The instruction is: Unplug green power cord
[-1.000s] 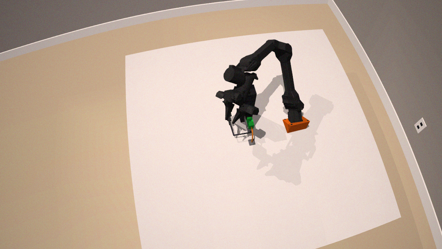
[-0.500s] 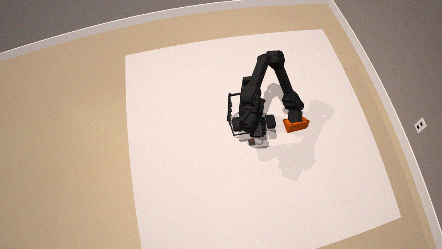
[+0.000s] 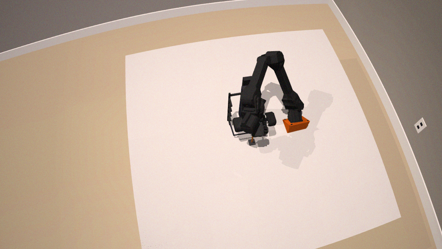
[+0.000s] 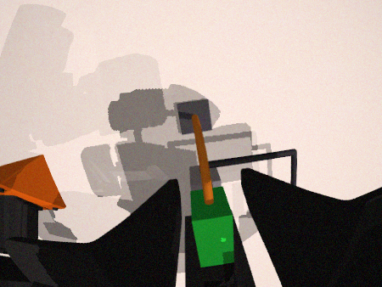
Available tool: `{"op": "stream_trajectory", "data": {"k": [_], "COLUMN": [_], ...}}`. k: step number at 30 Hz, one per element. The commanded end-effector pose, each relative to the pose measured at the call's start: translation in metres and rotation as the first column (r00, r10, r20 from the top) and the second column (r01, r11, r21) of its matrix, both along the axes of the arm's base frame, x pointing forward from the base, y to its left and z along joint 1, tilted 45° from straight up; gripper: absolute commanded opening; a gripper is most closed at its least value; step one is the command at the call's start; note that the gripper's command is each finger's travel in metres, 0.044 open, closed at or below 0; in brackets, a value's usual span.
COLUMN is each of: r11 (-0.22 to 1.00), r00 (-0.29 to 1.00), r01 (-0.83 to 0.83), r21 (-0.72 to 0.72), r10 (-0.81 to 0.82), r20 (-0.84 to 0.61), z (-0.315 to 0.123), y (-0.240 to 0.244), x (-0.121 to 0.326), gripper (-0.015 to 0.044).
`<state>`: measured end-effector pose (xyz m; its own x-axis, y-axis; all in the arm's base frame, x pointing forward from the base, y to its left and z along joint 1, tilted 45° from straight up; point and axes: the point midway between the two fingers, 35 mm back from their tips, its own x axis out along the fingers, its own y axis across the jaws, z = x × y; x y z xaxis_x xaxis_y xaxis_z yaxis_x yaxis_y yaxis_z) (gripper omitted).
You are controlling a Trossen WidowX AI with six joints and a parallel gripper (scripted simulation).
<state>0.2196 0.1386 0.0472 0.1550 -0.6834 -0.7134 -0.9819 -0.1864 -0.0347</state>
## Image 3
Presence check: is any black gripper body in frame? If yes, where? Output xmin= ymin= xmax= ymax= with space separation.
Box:
xmin=233 ymin=112 xmax=276 ymax=132

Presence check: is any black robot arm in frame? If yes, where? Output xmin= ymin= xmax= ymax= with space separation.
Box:
xmin=240 ymin=51 xmax=304 ymax=137

